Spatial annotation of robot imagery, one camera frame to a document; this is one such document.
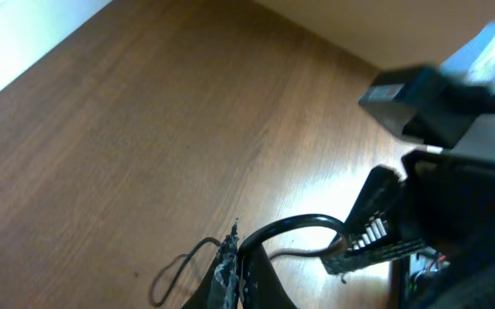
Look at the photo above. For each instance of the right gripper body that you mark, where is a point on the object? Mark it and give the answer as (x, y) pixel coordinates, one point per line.
(449, 201)

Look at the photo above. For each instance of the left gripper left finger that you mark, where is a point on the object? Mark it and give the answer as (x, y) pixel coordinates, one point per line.
(219, 287)

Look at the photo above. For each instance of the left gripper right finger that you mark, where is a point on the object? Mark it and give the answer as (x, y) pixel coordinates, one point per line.
(262, 287)

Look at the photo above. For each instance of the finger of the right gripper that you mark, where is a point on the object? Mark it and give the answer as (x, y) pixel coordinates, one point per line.
(349, 261)
(373, 219)

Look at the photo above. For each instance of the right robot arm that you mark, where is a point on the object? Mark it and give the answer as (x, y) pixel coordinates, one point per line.
(468, 281)

